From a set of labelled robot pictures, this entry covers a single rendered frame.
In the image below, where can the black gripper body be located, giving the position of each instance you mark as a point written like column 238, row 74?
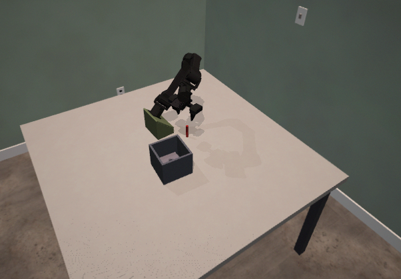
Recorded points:
column 194, row 109

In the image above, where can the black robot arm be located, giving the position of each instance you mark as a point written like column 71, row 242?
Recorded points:
column 189, row 73

